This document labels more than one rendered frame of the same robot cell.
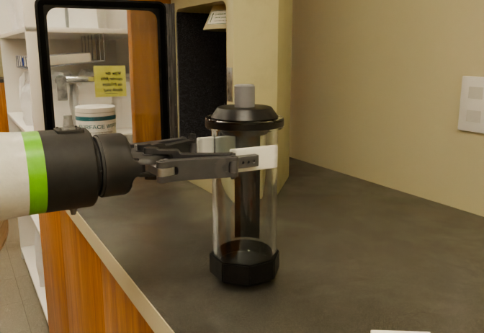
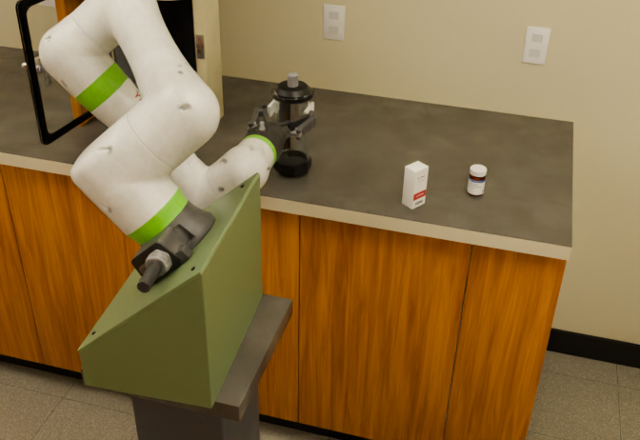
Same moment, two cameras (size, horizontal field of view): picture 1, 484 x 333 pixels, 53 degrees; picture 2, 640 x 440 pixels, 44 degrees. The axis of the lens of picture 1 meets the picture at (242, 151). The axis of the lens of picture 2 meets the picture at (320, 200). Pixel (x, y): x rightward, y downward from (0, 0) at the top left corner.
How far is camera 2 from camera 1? 162 cm
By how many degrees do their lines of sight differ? 45
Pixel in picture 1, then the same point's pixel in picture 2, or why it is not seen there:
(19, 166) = (271, 153)
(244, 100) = (296, 83)
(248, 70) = (210, 32)
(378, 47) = not seen: outside the picture
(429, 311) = (376, 155)
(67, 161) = (277, 144)
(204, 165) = (309, 125)
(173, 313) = (291, 197)
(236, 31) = (204, 9)
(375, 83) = (250, 5)
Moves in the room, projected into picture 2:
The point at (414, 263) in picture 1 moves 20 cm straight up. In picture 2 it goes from (348, 134) to (350, 71)
